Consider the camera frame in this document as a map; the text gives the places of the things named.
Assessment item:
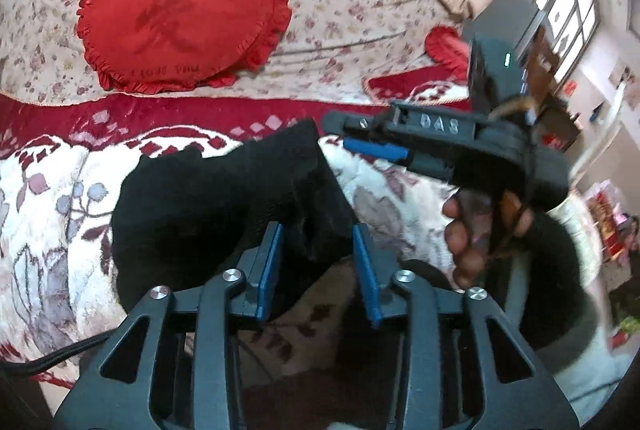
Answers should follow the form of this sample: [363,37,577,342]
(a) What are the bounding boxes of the small red frilled pillow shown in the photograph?
[424,25,471,84]

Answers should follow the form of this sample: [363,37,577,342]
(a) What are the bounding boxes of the right hand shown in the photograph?
[442,189,534,289]

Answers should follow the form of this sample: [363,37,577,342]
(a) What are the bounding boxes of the red white patterned blanket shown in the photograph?
[1,86,486,384]

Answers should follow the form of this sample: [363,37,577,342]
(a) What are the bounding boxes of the red heart pillow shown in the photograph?
[77,0,293,94]

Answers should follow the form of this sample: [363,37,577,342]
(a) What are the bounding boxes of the black cable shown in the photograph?
[0,326,120,378]

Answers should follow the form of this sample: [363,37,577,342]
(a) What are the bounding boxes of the black pants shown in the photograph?
[111,119,356,317]

